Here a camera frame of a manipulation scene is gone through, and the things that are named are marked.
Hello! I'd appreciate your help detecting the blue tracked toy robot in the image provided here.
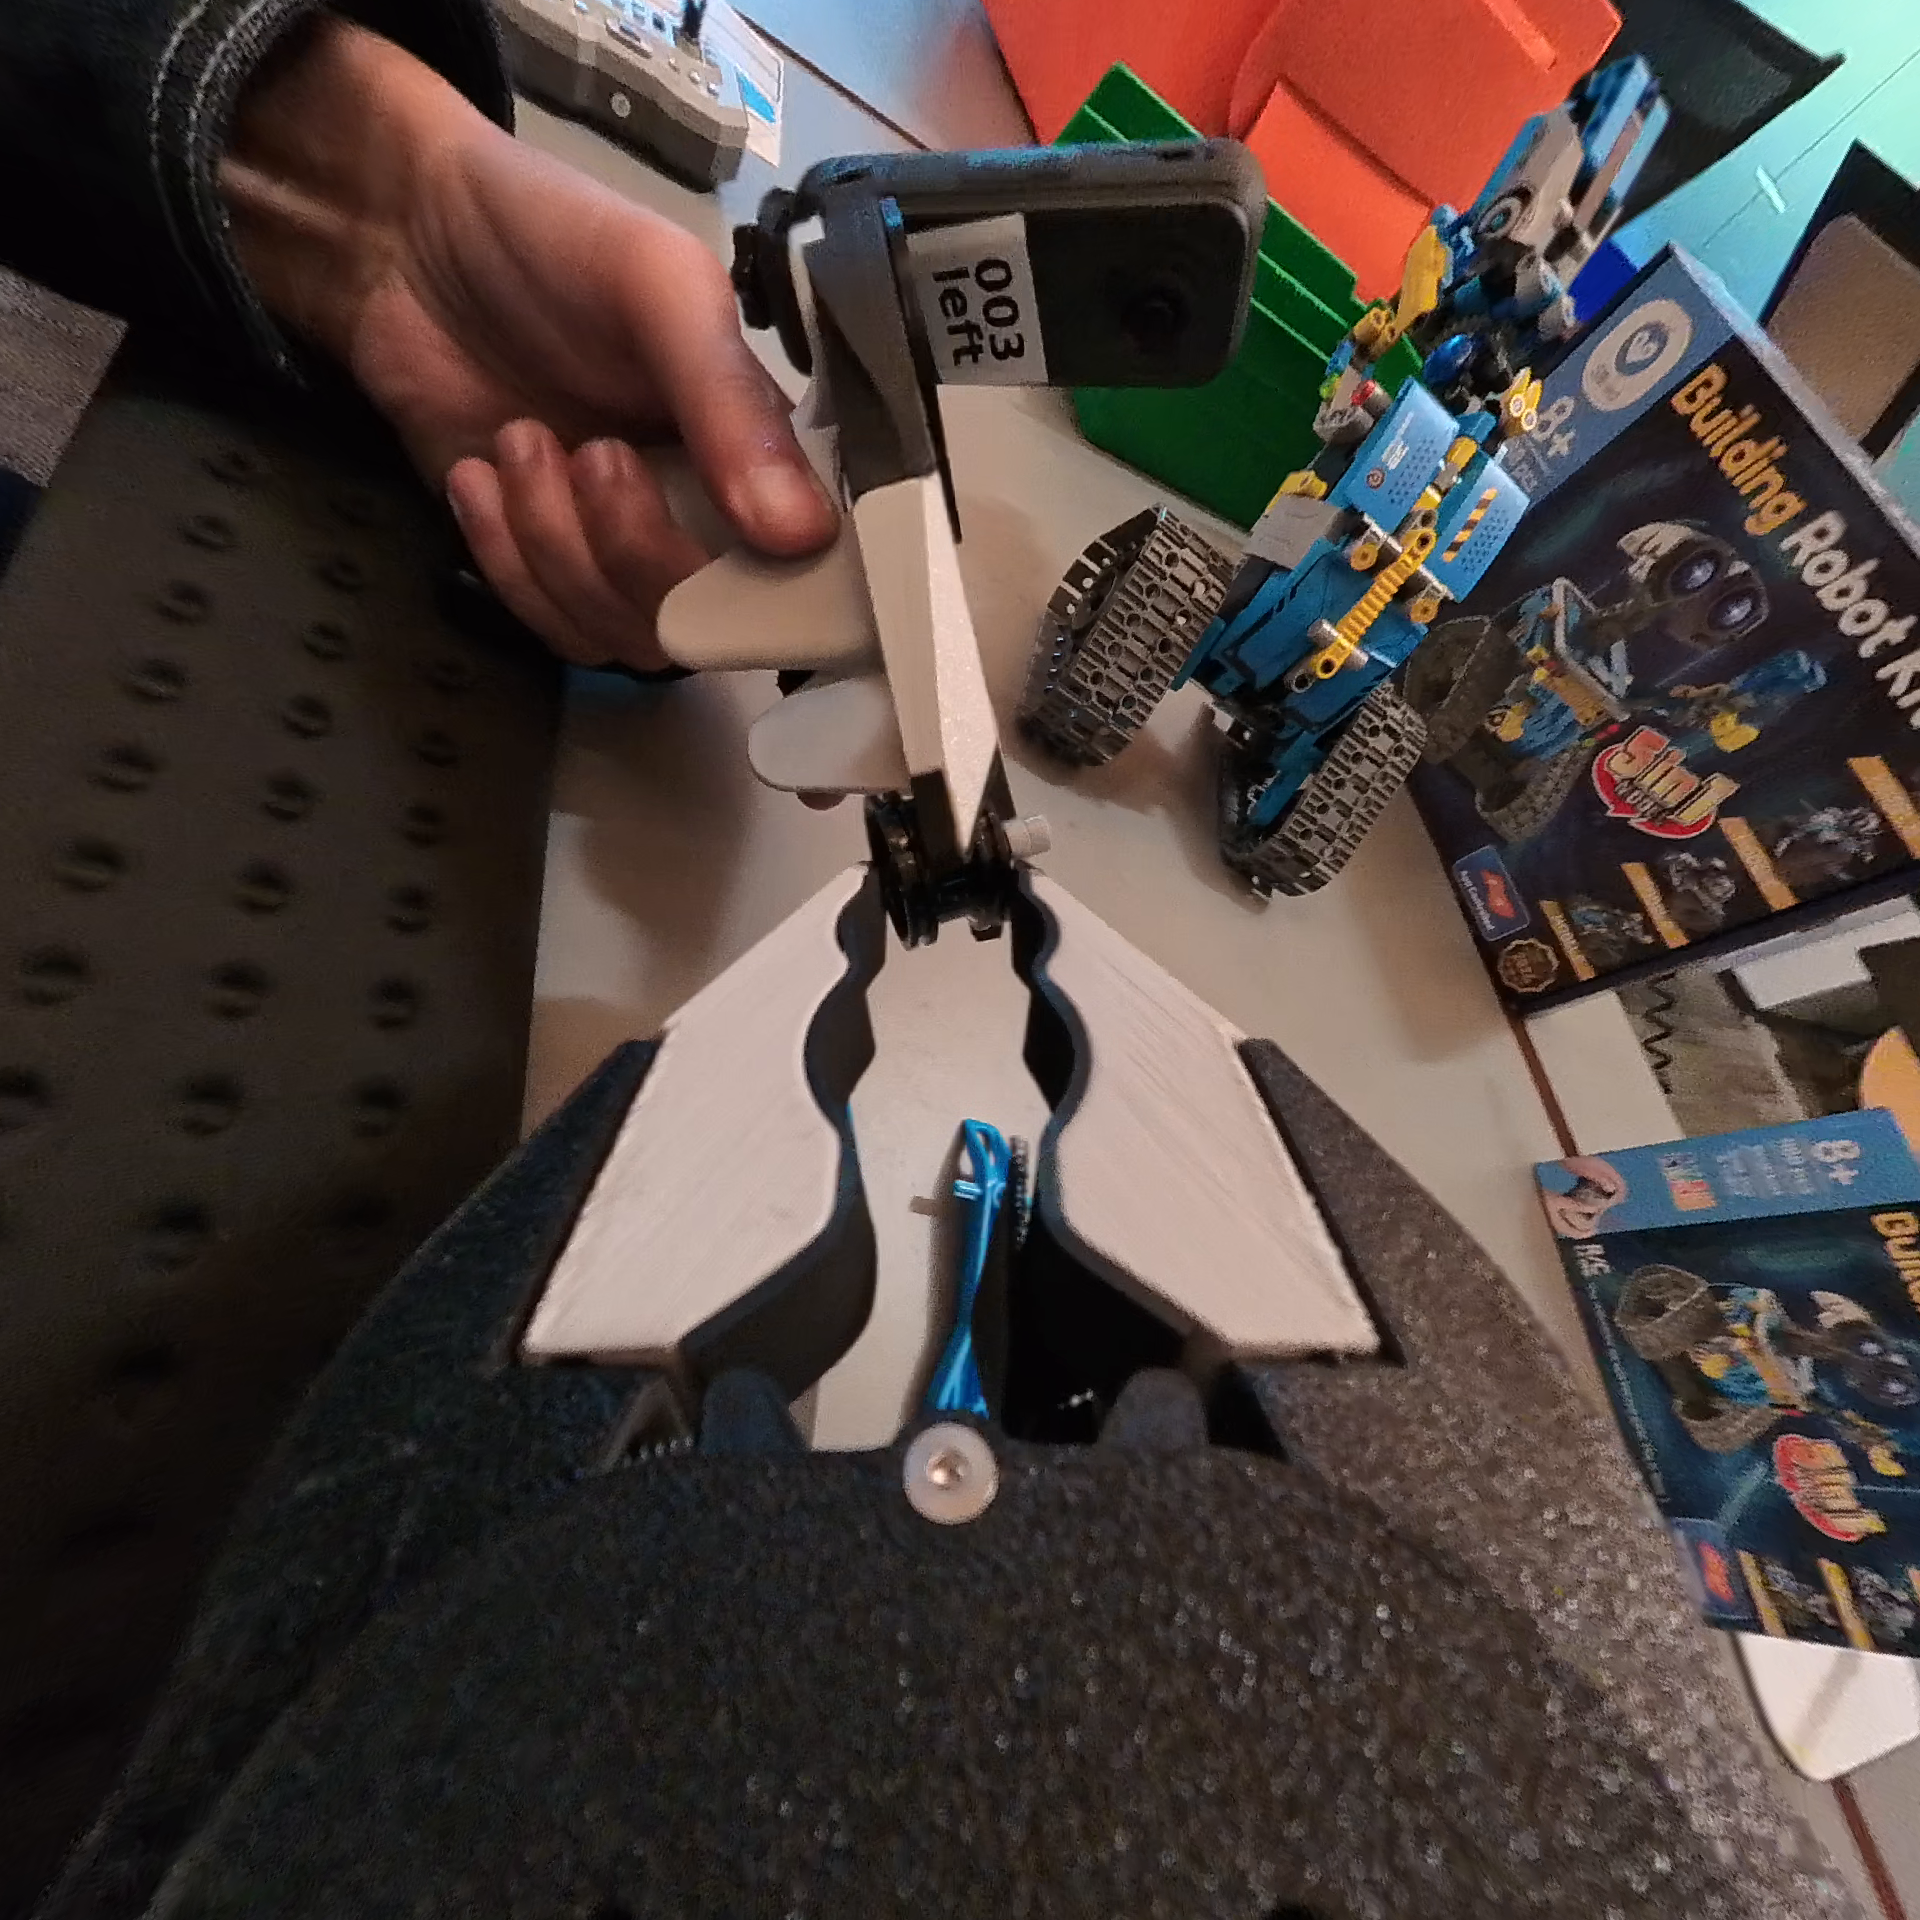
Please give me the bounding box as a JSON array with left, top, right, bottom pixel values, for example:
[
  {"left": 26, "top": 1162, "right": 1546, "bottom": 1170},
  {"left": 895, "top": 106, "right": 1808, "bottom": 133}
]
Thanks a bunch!
[{"left": 1018, "top": 59, "right": 1673, "bottom": 903}]

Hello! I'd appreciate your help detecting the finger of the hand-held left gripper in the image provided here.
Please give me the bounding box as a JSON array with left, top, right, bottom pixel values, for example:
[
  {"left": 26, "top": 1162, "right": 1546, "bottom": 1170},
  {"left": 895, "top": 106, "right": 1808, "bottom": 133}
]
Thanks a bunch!
[{"left": 853, "top": 469, "right": 1018, "bottom": 910}]

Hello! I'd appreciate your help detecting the white round base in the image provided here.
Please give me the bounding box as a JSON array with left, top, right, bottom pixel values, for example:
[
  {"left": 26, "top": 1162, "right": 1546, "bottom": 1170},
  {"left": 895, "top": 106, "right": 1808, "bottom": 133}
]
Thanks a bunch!
[{"left": 1732, "top": 1632, "right": 1920, "bottom": 1786}]

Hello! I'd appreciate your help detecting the green plastic bin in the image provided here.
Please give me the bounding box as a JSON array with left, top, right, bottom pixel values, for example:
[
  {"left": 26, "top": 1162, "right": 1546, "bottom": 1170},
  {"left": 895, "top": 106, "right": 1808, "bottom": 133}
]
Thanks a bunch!
[{"left": 1056, "top": 64, "right": 1425, "bottom": 529}]

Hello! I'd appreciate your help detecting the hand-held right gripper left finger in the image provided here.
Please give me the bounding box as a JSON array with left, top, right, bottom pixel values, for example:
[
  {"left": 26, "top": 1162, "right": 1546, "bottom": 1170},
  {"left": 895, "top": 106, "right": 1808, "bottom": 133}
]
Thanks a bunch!
[{"left": 516, "top": 864, "right": 888, "bottom": 1419}]

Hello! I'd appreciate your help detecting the orange plastic bin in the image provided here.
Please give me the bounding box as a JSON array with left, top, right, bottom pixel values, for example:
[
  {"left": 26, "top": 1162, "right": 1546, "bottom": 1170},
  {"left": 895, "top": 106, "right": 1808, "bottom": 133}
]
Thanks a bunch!
[{"left": 982, "top": 0, "right": 1630, "bottom": 302}]

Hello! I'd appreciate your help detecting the person's left hand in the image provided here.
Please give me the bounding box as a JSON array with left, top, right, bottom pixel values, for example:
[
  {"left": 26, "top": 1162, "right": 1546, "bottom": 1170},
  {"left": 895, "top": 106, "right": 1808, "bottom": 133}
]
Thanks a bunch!
[{"left": 216, "top": 23, "right": 841, "bottom": 677}]

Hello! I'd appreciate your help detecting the small robot kit box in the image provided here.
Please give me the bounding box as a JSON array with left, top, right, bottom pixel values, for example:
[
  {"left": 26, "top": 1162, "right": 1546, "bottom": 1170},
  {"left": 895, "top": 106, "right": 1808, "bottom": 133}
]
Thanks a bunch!
[{"left": 1533, "top": 1112, "right": 1920, "bottom": 1667}]

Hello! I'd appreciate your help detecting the black dimpled mat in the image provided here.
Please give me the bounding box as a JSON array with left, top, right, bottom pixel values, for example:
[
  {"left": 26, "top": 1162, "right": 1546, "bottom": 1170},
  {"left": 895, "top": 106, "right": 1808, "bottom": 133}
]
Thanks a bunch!
[{"left": 0, "top": 375, "right": 565, "bottom": 1878}]

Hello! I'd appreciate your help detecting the blue brick separator tool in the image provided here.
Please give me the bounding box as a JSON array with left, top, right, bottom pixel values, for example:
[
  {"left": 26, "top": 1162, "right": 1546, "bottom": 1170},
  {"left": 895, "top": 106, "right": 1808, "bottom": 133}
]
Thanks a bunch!
[{"left": 920, "top": 1119, "right": 1037, "bottom": 1424}]

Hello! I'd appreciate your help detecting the white desk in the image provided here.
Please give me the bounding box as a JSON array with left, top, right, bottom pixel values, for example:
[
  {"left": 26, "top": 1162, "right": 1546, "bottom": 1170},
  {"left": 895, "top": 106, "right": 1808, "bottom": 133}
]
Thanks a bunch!
[{"left": 510, "top": 0, "right": 1920, "bottom": 1920}]

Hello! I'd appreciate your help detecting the black wheel hub piece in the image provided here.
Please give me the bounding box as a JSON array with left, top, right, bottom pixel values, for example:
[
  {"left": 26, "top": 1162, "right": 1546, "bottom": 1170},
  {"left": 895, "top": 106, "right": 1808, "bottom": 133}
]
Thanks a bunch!
[{"left": 866, "top": 795, "right": 1052, "bottom": 951}]

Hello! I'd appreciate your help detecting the large robot kit box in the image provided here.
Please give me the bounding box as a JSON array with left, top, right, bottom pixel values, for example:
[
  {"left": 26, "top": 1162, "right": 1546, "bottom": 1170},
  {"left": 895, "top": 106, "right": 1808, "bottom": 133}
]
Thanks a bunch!
[{"left": 1400, "top": 247, "right": 1920, "bottom": 1023}]

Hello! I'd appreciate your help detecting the grey remote controller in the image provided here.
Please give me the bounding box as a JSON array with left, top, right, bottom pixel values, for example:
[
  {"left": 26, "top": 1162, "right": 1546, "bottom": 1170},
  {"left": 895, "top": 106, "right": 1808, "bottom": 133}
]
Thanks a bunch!
[{"left": 495, "top": 0, "right": 752, "bottom": 190}]

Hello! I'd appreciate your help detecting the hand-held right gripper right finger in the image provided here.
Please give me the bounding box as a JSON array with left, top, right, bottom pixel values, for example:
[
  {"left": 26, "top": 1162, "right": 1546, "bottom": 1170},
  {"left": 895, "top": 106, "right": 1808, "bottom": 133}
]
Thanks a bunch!
[{"left": 1018, "top": 867, "right": 1383, "bottom": 1427}]

